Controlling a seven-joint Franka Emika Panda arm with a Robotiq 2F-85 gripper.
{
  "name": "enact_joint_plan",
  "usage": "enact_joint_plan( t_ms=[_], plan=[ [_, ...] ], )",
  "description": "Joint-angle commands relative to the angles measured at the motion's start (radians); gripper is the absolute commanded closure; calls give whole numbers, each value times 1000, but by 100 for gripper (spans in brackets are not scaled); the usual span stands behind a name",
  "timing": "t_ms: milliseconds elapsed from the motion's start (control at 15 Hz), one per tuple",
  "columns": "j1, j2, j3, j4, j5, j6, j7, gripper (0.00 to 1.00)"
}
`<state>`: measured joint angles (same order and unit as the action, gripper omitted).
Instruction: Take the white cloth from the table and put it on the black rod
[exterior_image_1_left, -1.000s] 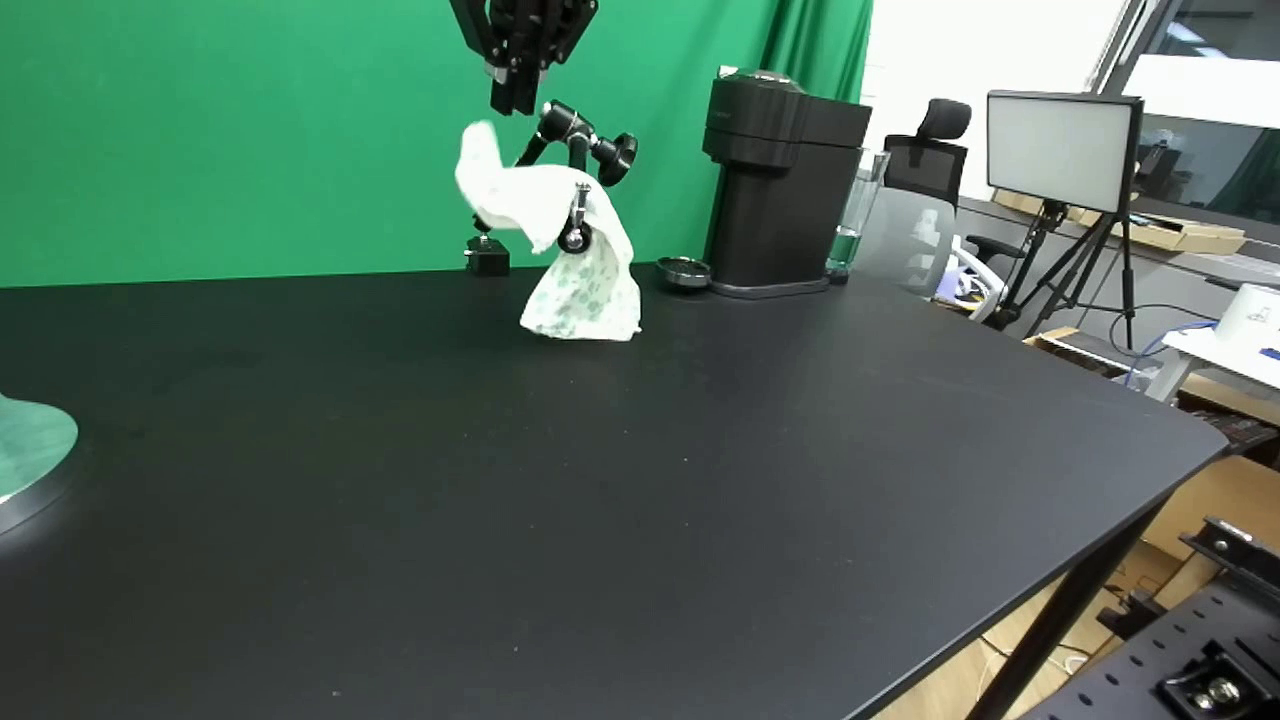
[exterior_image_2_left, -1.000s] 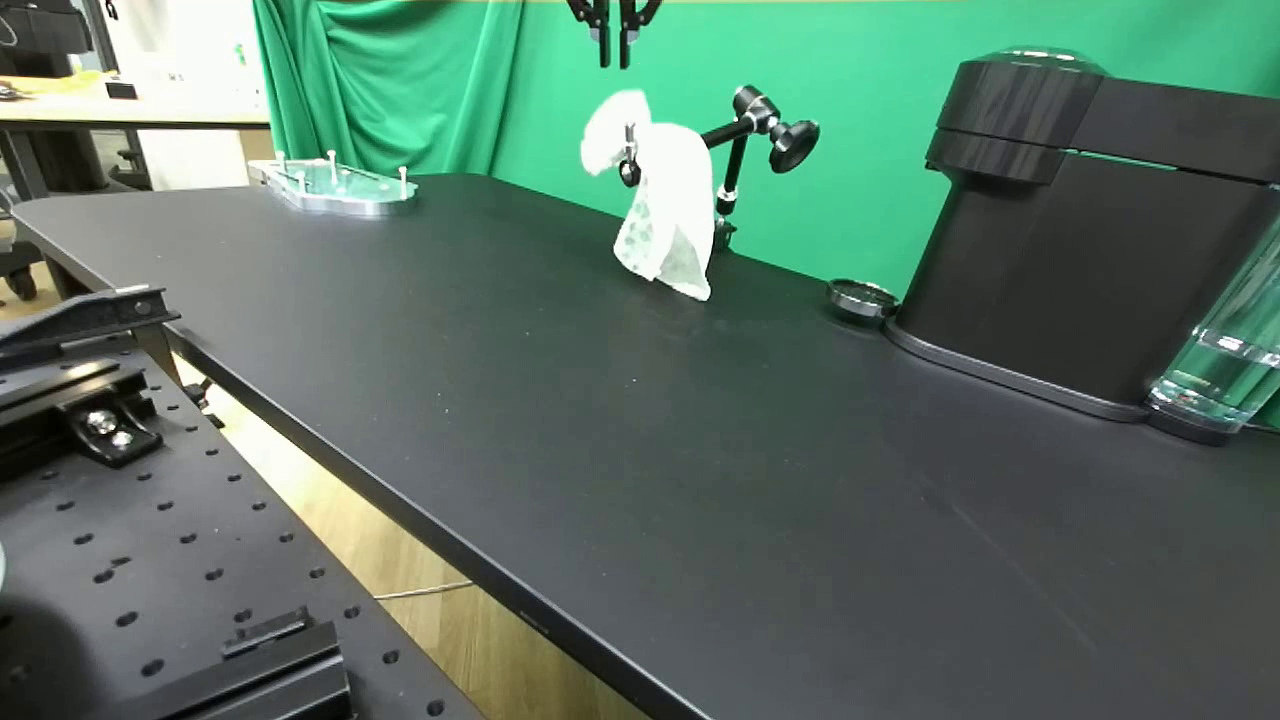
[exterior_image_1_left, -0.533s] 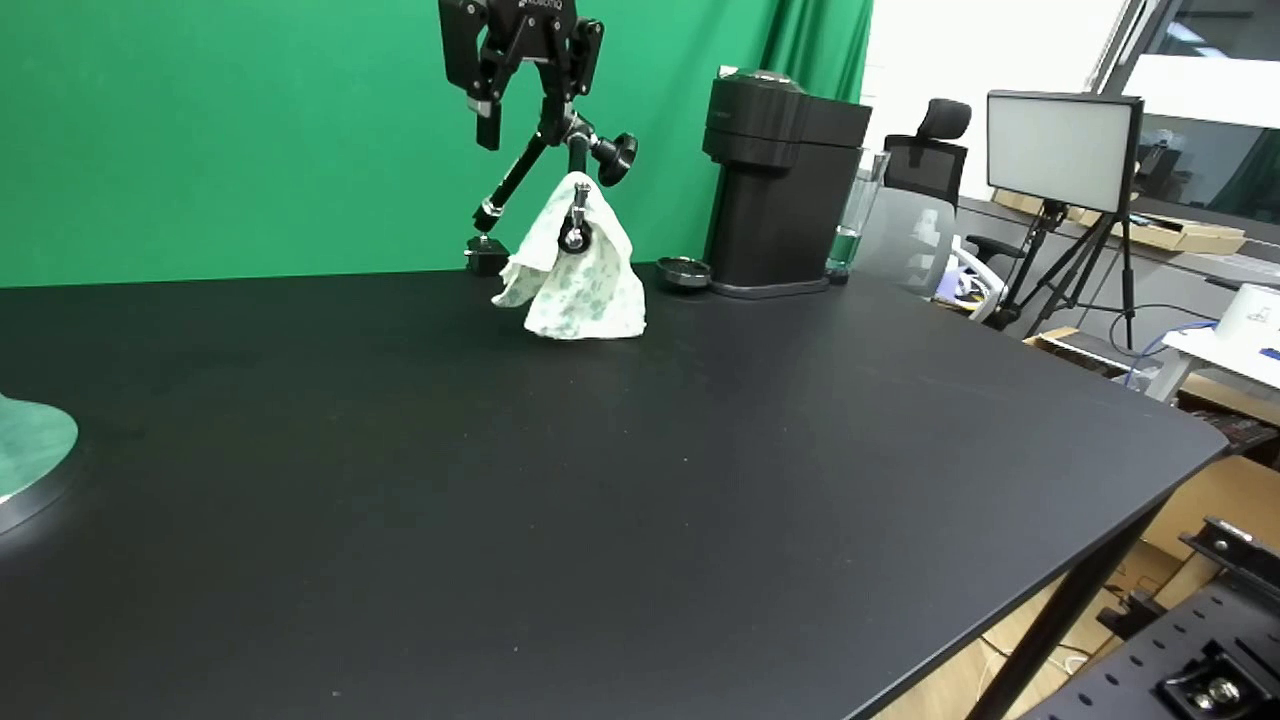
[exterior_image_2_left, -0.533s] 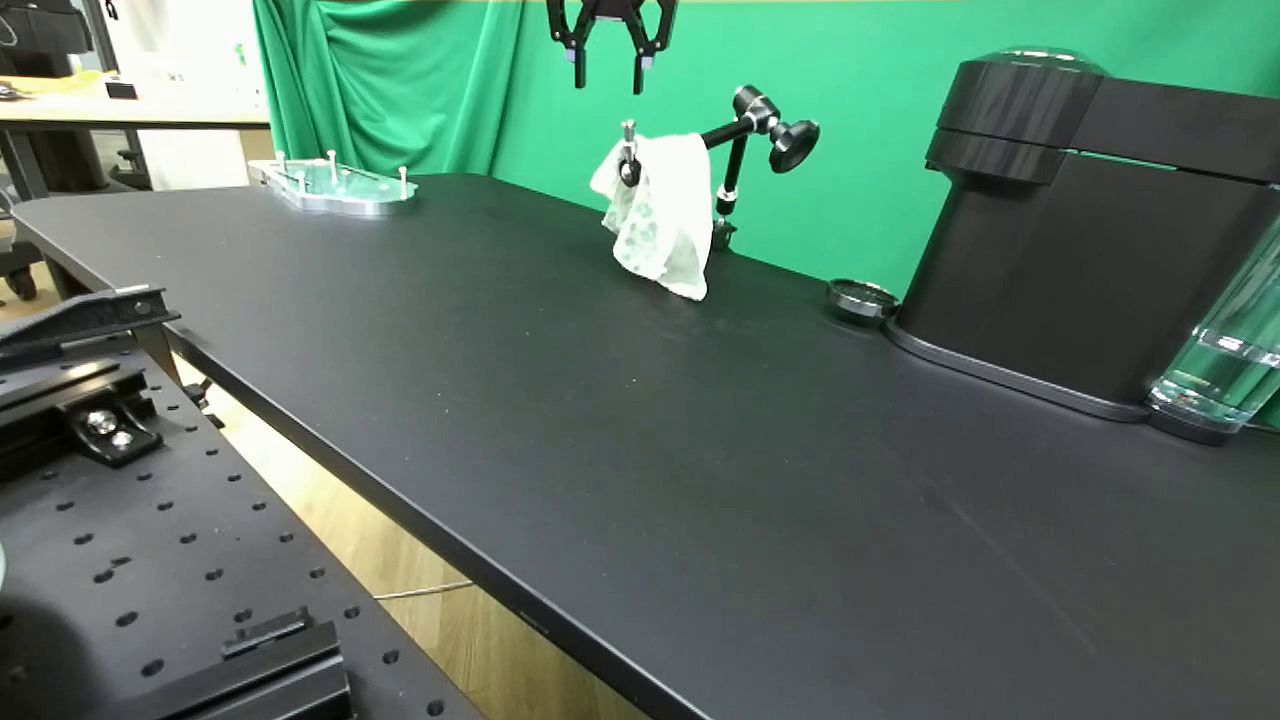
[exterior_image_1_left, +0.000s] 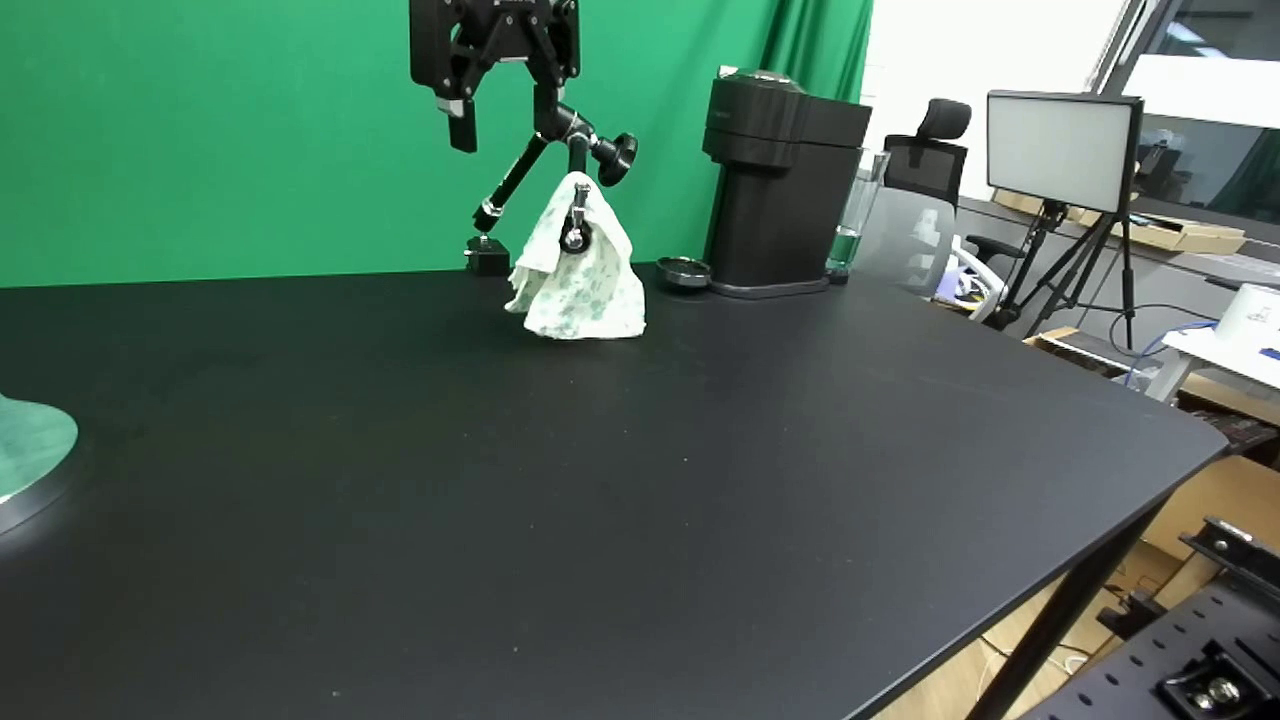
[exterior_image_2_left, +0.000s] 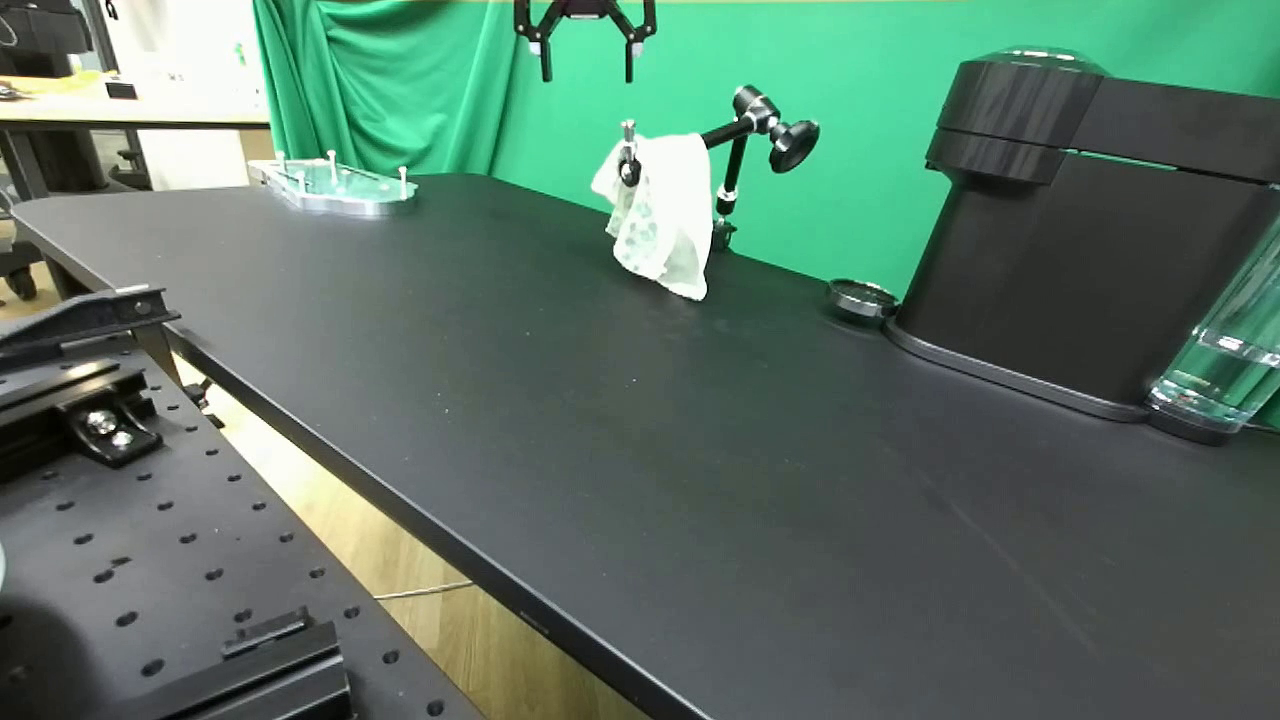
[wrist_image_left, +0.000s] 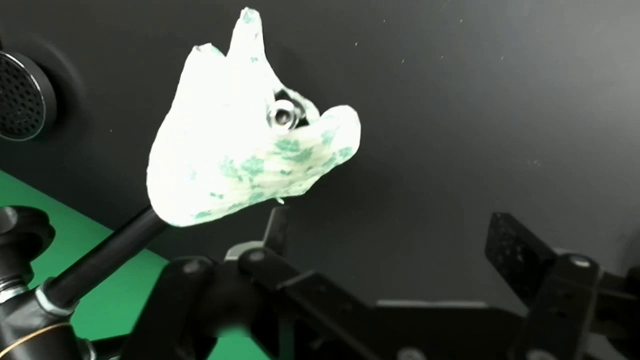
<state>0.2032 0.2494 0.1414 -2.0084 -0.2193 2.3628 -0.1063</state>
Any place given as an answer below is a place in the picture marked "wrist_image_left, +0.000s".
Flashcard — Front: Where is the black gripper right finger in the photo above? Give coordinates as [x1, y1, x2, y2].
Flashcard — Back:
[485, 210, 640, 360]

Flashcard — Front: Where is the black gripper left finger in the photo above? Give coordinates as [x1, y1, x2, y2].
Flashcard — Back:
[122, 206, 377, 360]

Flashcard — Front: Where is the white cloth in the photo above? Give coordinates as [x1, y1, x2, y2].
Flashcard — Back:
[145, 7, 367, 230]

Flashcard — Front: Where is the green backdrop curtain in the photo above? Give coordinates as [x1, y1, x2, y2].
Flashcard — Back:
[0, 169, 268, 360]

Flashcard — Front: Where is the round black perforated disc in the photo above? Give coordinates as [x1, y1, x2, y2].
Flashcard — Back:
[0, 49, 59, 145]

